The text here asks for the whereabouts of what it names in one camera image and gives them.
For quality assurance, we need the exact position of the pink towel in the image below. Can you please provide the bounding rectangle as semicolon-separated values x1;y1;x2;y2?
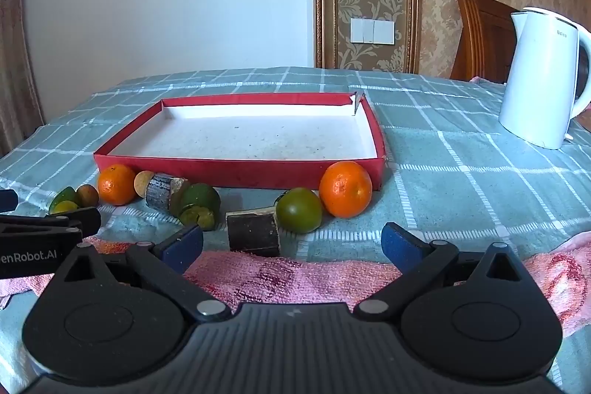
0;231;591;337

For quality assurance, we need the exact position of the cut cucumber piece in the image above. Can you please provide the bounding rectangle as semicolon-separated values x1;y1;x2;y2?
178;183;221;231

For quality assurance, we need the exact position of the small orange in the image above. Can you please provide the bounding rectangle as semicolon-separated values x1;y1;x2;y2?
318;161;373;218

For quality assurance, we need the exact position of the red shallow cardboard tray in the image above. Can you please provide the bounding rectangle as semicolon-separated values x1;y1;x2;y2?
94;93;386;189

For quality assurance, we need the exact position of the white wall switch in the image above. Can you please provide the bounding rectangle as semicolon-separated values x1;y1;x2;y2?
349;18;396;45

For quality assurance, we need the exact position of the patterned curtain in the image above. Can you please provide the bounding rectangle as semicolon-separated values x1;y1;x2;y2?
1;0;44;155

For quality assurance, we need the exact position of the large orange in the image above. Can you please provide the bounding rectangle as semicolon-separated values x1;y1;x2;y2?
97;164;136;206

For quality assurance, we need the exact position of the green tomato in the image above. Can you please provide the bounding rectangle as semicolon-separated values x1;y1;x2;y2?
276;187;324;234

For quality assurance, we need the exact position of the brown longan fruit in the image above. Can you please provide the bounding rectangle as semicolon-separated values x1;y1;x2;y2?
76;184;99;207

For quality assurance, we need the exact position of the wooden headboard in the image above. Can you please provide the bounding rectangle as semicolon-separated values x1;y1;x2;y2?
451;0;517;84

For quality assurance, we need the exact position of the white electric kettle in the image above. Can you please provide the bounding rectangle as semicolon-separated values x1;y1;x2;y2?
499;7;590;150

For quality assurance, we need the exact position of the short dark eggplant chunk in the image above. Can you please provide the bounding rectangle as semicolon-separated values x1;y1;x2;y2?
225;206;280;257

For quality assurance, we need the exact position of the green avocado-like fruit end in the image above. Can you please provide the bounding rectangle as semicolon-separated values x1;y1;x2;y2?
48;186;79;214

